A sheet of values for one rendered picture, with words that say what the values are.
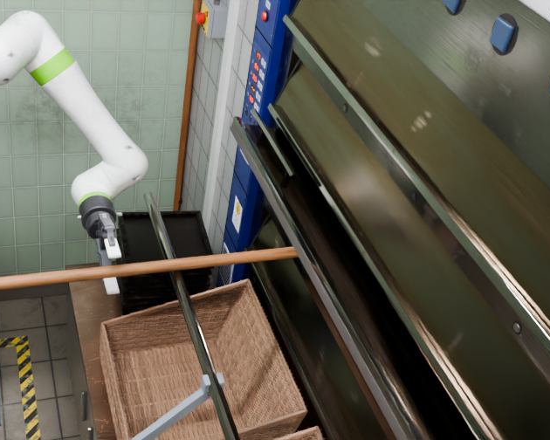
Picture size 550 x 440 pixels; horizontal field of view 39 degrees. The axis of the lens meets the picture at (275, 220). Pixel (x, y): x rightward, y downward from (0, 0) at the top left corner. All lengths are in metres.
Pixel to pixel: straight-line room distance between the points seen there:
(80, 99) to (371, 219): 0.85
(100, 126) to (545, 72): 1.25
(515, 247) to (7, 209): 2.41
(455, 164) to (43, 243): 2.33
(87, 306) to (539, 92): 1.88
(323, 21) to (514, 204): 0.81
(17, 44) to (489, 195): 1.19
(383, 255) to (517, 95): 0.52
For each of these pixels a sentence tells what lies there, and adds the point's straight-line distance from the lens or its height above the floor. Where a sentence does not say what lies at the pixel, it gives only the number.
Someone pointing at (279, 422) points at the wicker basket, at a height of 0.82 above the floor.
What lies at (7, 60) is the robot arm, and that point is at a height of 1.61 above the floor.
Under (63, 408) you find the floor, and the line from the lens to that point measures 3.20.
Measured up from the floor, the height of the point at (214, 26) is 1.45.
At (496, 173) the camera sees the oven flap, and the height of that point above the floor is 1.83.
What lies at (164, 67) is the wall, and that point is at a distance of 3.08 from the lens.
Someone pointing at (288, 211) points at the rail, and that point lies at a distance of 1.81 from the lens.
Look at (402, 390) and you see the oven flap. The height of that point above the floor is 1.41.
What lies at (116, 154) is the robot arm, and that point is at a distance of 2.14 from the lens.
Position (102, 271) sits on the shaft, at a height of 1.20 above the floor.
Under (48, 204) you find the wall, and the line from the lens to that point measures 3.34.
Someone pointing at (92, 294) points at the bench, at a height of 0.58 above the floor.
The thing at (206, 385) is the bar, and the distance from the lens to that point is 1.74.
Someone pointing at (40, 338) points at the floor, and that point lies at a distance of 3.46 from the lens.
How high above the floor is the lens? 2.47
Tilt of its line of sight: 36 degrees down
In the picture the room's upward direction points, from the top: 11 degrees clockwise
